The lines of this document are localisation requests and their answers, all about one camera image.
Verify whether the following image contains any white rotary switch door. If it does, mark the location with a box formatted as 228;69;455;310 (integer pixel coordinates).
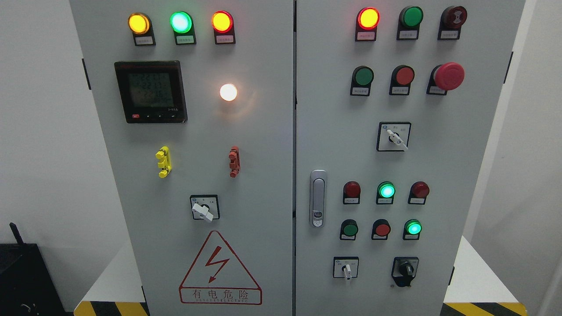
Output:
189;194;220;223

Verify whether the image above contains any red lit indicator light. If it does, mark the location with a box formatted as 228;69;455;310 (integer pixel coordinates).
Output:
211;10;236;45

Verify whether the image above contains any green lit indicator light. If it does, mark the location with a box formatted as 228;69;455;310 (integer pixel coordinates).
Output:
170;11;197;45

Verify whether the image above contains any yellow indicator light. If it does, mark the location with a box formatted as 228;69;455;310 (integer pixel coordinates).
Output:
128;12;156;46

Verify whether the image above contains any red terminal connector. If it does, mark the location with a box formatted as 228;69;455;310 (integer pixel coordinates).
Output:
228;146;241;178

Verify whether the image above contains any dark red indicator left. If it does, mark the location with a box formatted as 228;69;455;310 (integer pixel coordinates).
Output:
342;181;361;205

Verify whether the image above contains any dark red indicator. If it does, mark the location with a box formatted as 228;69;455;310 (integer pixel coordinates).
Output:
342;181;361;205
408;181;430;205

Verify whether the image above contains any clear round light bulb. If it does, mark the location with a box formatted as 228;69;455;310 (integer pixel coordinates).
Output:
219;83;238;102

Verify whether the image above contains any green push button lower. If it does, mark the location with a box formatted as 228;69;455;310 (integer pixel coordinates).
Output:
339;219;359;241

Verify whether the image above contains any green push button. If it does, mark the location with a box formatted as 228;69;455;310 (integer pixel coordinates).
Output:
339;219;359;241
350;65;374;97

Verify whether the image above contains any grey left cabinet door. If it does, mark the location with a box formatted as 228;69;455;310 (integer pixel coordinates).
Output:
70;0;294;316

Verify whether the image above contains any grey cabinet door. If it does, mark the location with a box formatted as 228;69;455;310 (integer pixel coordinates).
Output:
295;0;525;316
70;0;294;316

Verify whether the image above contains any green lit indicator middle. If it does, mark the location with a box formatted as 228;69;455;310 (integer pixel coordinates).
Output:
375;181;396;205

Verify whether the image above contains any green push button upper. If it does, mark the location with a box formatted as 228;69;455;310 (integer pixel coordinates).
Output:
350;65;374;97

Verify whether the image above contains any yellow terminal connector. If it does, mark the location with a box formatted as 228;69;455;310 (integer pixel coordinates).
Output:
155;146;172;179

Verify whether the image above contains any red push button lower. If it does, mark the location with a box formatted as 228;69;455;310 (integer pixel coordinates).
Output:
371;219;391;240

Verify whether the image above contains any red push button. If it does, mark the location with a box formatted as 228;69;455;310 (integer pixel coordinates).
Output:
371;219;391;240
389;65;415;96

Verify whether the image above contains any grey right cabinet door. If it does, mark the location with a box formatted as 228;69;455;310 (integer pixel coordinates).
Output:
295;0;525;316

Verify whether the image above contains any red electric hazard sticker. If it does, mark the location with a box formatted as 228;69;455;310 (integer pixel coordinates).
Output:
179;230;262;305

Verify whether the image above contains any dark red indicator right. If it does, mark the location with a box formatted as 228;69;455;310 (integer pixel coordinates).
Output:
408;181;430;205

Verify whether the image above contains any black digital power meter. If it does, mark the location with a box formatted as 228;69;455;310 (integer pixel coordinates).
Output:
114;60;188;124

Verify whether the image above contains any red push button upper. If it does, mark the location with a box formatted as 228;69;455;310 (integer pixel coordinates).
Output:
389;65;415;96

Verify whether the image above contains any green lit button lower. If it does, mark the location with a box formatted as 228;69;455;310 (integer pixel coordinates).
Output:
402;219;423;241

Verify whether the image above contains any red lit light right door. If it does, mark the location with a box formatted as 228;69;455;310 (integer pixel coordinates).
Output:
355;7;380;42

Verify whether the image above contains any red emergency stop mushroom button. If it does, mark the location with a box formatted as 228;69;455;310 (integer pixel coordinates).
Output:
427;62;465;96

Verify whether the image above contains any green unlit top indicator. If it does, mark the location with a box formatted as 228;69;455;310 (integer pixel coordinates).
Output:
396;6;424;40

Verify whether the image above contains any dark red buzzer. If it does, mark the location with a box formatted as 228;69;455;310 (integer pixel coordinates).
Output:
437;6;468;40

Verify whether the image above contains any white platform with hazard stripes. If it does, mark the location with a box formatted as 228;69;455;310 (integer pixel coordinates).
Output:
72;238;528;316

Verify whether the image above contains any black box with antenna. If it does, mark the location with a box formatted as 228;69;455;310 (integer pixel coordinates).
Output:
0;223;66;316

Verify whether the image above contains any silver door latch handle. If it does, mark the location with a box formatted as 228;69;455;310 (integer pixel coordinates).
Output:
309;169;327;227

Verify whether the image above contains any white rotary switch upper right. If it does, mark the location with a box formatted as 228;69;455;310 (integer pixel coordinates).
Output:
377;122;411;152

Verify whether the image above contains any white rotary switch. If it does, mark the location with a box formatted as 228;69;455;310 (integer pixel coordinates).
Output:
377;122;411;152
333;256;359;280

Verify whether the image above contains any white rotary switch lower right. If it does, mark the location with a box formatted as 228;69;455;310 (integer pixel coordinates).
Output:
333;256;359;280

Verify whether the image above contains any black selector knob switch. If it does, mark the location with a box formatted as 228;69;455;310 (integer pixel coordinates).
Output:
391;256;419;287

